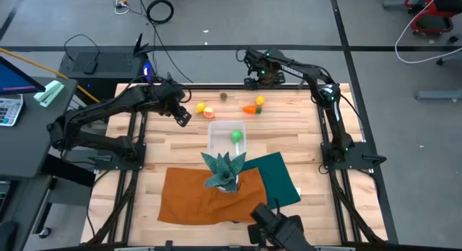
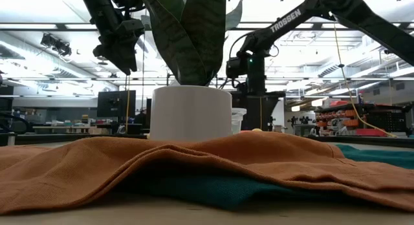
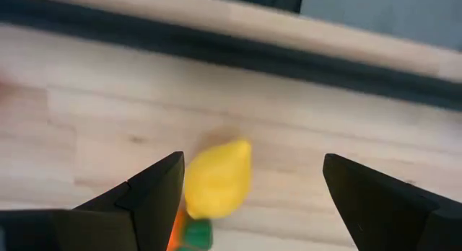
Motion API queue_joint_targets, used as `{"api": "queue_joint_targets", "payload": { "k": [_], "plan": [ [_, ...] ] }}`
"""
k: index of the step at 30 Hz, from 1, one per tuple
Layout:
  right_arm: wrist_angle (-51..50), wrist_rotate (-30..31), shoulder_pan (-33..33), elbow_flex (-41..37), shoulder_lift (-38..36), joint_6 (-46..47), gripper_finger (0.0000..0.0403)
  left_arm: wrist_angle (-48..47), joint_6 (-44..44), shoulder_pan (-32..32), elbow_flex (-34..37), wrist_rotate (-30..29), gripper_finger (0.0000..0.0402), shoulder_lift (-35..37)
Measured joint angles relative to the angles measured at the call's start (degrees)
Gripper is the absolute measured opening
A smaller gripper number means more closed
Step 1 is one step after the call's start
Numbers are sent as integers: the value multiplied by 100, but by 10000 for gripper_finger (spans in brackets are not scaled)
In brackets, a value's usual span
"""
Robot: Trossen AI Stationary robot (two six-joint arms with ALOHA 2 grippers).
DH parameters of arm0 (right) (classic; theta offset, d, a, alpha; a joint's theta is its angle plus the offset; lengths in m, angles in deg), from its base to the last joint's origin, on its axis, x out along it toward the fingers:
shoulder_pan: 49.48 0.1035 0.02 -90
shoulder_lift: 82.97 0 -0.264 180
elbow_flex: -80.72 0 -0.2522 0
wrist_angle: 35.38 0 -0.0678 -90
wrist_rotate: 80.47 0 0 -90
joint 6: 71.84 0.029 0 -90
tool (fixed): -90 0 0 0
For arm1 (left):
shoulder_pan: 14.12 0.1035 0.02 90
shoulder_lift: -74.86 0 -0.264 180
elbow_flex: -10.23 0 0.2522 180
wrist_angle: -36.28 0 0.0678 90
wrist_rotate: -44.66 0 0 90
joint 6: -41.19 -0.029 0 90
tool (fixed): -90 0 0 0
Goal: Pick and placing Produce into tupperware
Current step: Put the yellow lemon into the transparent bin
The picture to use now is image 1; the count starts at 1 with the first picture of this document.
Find teal cloth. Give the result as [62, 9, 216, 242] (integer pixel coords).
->
[242, 151, 302, 211]

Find grey calculator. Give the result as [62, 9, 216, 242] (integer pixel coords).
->
[0, 94, 25, 128]

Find white plant pot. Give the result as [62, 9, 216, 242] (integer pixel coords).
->
[216, 174, 240, 195]

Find clear plastic tupperware container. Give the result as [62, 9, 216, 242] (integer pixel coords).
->
[206, 120, 248, 160]

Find green snake plant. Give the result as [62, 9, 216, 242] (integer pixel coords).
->
[201, 151, 248, 193]

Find blue-screen computer monitor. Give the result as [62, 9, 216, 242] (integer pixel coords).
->
[0, 56, 47, 96]

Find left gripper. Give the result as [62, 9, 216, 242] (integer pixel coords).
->
[154, 79, 193, 128]

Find mint green stapler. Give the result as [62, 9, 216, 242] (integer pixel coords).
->
[33, 80, 65, 108]

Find orange cloth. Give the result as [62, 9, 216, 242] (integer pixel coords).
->
[157, 167, 269, 225]

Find grey chair base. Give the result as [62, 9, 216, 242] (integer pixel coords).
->
[414, 89, 462, 102]

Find yellow rod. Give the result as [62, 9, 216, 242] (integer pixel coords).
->
[0, 47, 101, 103]

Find black coiled cable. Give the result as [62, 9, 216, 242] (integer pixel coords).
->
[146, 0, 175, 25]

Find dark grey desk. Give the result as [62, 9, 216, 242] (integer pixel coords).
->
[0, 76, 79, 180]

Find black computer tower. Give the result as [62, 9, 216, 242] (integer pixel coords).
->
[58, 32, 152, 100]

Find black table frame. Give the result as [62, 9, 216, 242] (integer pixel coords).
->
[81, 83, 400, 251]

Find white cable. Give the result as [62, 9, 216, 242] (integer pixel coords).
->
[395, 0, 462, 64]

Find red and black chair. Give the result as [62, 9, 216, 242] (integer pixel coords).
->
[404, 0, 462, 35]

